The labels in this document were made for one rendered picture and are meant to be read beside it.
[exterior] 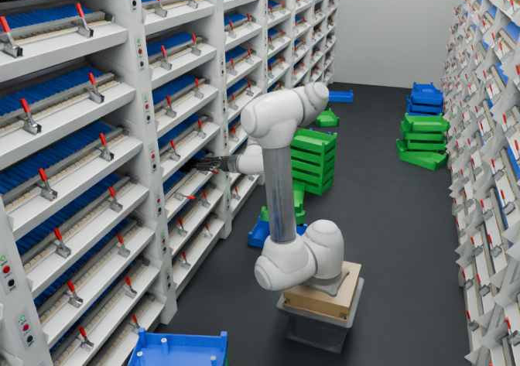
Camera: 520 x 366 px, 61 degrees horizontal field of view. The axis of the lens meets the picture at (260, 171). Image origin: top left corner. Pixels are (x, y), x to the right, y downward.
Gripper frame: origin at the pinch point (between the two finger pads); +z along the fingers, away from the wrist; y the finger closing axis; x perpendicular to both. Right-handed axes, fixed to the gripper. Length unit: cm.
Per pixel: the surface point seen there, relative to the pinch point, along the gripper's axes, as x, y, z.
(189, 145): -12.2, 7.0, -4.7
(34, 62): -68, 88, -15
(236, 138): 5.7, -47.5, -3.2
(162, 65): -53, 23, -10
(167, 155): -13.8, 22.3, -1.9
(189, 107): -30.9, 7.5, -9.3
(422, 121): 50, -197, -104
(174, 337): 28, 81, -28
